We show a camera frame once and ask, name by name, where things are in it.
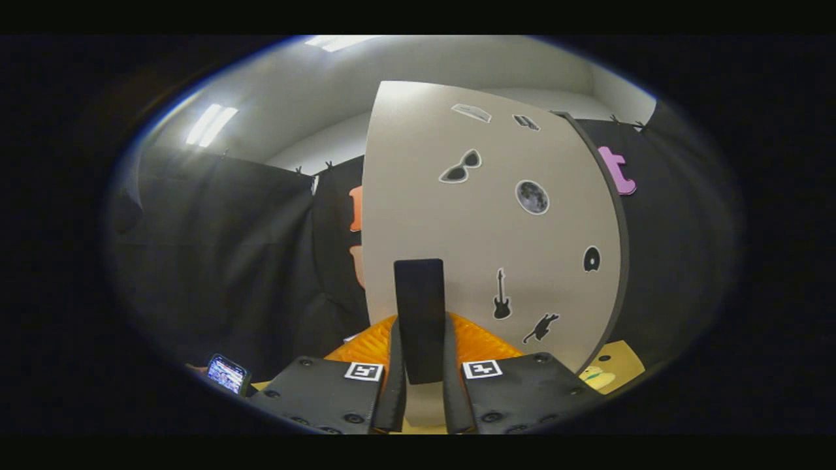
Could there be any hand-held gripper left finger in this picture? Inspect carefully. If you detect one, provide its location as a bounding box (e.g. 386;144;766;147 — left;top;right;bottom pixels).
251;313;409;435

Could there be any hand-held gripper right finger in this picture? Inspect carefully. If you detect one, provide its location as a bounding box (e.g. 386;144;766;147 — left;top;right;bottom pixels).
444;312;605;435

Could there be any black door handle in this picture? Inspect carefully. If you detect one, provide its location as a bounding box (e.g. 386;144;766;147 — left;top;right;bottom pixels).
394;258;447;385

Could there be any beige cabinet door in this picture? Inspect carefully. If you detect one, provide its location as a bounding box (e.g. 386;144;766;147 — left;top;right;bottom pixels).
361;80;622;428

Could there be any yellow ridged toy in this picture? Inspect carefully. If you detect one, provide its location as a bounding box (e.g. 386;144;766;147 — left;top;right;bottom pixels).
579;366;616;391

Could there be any smartphone with lit screen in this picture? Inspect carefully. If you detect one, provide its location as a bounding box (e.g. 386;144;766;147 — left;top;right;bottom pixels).
206;354;253;396

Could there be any dark grey cabinet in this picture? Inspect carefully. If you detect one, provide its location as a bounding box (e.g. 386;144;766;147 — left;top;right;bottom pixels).
554;111;631;374

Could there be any black backdrop cloth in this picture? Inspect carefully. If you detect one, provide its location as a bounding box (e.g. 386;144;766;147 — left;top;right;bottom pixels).
108;98;739;386

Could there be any ceiling light panel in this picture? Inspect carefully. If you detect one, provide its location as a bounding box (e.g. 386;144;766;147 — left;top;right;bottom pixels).
304;35;381;53
185;103;239;148

